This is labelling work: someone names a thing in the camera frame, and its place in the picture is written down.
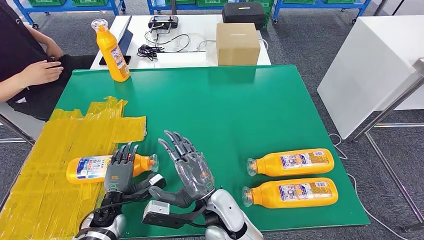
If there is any person's right hand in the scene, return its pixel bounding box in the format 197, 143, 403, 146
19, 60, 64, 88

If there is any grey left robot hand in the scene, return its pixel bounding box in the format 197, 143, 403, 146
103, 142, 148, 196

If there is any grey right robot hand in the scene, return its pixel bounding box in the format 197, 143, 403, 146
148, 129, 216, 209

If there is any orange bottle with clear cap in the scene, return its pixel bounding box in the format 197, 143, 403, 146
246, 148, 335, 177
66, 152, 160, 185
91, 18, 131, 83
241, 177, 339, 210

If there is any person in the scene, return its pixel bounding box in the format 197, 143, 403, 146
0, 0, 97, 122

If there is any grey chair seat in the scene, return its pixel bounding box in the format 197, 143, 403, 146
0, 100, 46, 142

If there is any black phone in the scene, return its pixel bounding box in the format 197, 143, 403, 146
99, 55, 132, 66

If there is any green table mat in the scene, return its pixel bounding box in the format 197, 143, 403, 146
52, 64, 371, 240

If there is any blue metal rack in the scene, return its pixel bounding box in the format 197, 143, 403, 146
273, 0, 372, 24
12, 0, 127, 29
146, 0, 227, 16

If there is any yellow taped cardboard sheet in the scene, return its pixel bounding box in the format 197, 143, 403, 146
0, 96, 148, 240

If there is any tablet in blue-grey case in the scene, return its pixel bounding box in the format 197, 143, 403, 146
117, 15, 134, 56

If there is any black remote controller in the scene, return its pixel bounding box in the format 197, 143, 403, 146
148, 15, 180, 30

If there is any brown cardboard box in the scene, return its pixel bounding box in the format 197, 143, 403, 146
215, 22, 262, 66

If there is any white table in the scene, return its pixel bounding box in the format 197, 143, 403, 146
90, 14, 272, 70

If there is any black hard case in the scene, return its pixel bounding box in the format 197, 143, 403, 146
221, 1, 267, 31

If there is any white cabinet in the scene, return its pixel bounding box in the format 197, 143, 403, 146
316, 14, 424, 140

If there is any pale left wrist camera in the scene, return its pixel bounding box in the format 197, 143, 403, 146
148, 173, 168, 190

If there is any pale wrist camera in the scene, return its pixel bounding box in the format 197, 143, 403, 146
148, 173, 168, 190
142, 200, 173, 226

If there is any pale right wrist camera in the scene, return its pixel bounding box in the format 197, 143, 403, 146
142, 200, 173, 226

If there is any black cable bundle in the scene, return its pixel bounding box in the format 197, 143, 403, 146
136, 43, 166, 62

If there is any white table cable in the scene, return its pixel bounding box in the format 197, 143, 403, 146
172, 33, 218, 53

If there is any white floor cable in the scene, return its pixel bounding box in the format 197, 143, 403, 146
328, 133, 412, 240

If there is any steel tube frame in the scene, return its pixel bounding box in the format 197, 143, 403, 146
351, 57, 424, 233

